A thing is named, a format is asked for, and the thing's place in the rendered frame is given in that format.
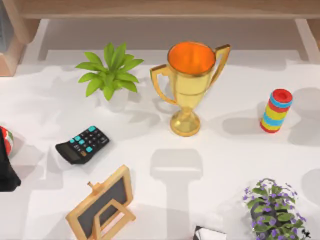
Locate gold trophy cup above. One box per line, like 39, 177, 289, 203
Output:
149, 41, 232, 138

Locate green plant in white pot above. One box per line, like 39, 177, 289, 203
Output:
75, 42, 145, 113

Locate black calculator with cyan keys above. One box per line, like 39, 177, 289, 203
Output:
55, 125, 110, 166

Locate wooden framed blackboard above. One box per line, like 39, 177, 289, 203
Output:
65, 164, 137, 240

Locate wooden shelf unit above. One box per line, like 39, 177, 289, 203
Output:
0, 0, 320, 77

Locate stack of coloured rings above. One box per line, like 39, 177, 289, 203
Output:
259, 88, 293, 134

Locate black and white box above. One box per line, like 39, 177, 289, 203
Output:
193, 225, 227, 240

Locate purple flower plant pot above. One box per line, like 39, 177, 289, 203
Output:
242, 177, 312, 240

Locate red and white can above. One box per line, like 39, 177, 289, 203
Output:
0, 126, 14, 158

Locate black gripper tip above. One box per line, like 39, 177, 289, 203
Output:
0, 129, 22, 193

